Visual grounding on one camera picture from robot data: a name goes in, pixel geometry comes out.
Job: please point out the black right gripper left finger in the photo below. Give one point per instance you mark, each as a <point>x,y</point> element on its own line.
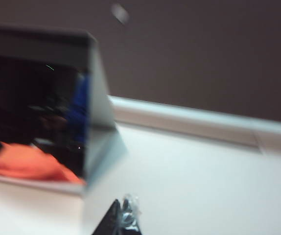
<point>107,220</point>

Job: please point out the white adhesive wall hook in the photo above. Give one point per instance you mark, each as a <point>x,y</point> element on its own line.
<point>119,11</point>

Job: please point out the square standing table mirror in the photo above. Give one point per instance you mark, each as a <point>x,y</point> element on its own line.
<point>32,98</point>

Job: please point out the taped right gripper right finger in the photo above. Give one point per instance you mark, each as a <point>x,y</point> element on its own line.
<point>128,215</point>

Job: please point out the grey desk partition panel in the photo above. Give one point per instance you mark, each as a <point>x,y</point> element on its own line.
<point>192,49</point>

